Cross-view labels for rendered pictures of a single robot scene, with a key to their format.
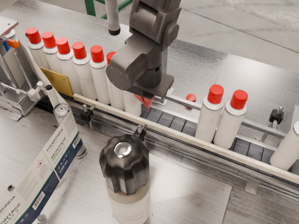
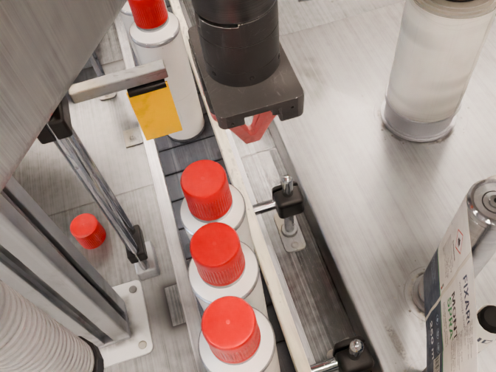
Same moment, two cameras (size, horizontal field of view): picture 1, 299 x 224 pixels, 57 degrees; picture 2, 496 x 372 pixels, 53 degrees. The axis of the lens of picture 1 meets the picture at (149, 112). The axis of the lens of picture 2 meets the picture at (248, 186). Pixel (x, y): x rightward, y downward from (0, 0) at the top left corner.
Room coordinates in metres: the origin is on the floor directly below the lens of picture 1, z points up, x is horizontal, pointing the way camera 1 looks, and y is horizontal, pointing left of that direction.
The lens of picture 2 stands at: (0.61, 0.23, 1.38)
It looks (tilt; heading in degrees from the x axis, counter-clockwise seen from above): 58 degrees down; 237
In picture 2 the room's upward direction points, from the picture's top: 10 degrees counter-clockwise
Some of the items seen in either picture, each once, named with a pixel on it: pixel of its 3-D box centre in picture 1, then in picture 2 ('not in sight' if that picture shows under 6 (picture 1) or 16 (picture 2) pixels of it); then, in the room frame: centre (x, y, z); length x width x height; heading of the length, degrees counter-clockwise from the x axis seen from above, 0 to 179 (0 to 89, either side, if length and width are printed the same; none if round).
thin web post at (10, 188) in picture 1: (28, 205); not in sight; (0.20, 0.25, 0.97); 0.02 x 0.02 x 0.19
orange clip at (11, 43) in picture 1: (13, 42); not in sight; (0.61, 0.37, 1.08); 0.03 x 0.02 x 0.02; 65
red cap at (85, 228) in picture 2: (190, 100); (88, 230); (0.61, -0.14, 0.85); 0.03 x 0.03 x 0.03
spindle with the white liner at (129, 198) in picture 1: (129, 188); (446, 15); (0.22, 0.04, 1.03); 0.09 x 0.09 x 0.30
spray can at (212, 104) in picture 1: (209, 116); (167, 68); (0.43, -0.16, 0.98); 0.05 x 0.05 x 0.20
